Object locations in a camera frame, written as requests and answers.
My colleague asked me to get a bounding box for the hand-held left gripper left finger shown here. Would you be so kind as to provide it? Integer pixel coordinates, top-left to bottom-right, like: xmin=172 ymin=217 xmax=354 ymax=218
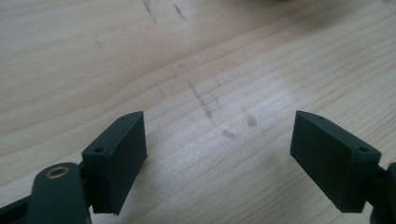
xmin=81 ymin=111 xmax=149 ymax=216

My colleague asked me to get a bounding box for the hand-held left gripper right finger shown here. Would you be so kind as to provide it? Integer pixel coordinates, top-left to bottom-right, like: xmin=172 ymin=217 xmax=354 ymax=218
xmin=290 ymin=109 xmax=382 ymax=214

